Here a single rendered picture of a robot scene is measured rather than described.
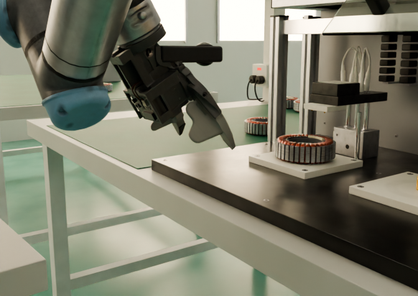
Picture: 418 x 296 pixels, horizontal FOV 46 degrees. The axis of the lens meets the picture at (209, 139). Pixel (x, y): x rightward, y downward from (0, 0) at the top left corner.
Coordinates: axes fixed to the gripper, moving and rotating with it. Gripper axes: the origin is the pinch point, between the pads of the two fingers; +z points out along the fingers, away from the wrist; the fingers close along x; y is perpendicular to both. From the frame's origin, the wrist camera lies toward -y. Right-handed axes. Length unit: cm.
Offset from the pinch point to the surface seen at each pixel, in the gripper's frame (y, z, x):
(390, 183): -14.8, 15.9, 19.5
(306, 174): -9.4, 13.0, 7.5
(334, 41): -49, 10, -16
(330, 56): -47, 13, -17
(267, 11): -92, 21, -88
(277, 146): -12.5, 11.3, -1.5
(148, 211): -21, 86, -137
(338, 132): -28.0, 19.4, -2.1
